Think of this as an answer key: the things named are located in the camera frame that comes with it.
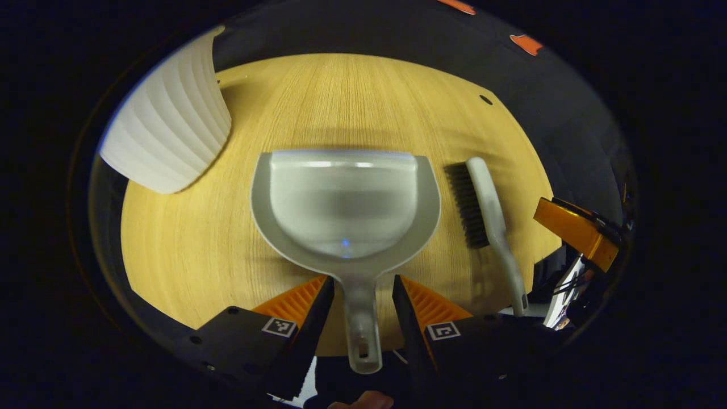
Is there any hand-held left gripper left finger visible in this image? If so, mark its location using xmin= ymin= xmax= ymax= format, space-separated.
xmin=176 ymin=276 xmax=336 ymax=401

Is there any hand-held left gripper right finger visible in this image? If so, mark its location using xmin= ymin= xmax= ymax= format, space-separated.
xmin=392 ymin=274 xmax=569 ymax=409

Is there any small white broom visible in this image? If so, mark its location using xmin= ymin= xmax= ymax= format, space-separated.
xmin=445 ymin=157 xmax=529 ymax=318

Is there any grey plastic dustpan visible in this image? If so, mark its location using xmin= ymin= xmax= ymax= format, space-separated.
xmin=250 ymin=149 xmax=442 ymax=375

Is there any white ribbed garbage bin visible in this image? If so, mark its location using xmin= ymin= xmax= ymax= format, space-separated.
xmin=98 ymin=26 xmax=233 ymax=195

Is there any white panel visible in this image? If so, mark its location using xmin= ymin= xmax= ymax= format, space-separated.
xmin=542 ymin=256 xmax=586 ymax=330

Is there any black backdrop cloth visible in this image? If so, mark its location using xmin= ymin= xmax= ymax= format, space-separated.
xmin=210 ymin=0 xmax=636 ymax=273

